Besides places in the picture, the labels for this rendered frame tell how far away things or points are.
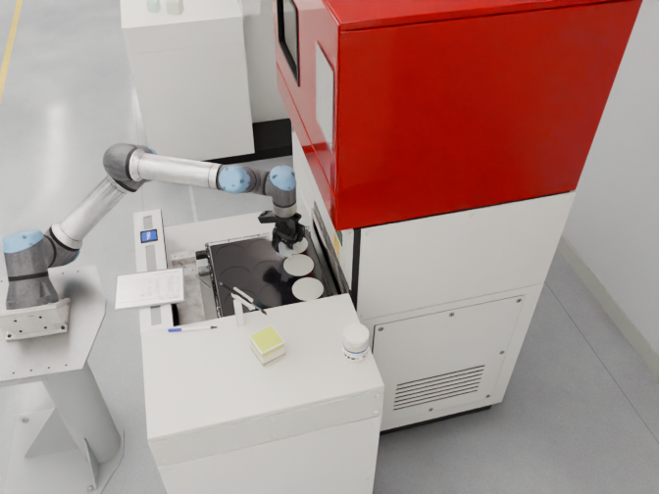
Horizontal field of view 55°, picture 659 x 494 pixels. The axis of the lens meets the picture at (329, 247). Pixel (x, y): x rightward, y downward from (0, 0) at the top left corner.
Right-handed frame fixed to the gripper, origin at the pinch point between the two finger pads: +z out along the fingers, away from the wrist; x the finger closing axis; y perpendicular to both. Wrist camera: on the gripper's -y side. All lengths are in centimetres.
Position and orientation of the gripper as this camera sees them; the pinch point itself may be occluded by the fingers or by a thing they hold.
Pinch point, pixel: (282, 254)
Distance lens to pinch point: 211.4
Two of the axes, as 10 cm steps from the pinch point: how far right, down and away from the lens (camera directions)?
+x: 5.6, -5.7, 6.0
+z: -0.1, 7.2, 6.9
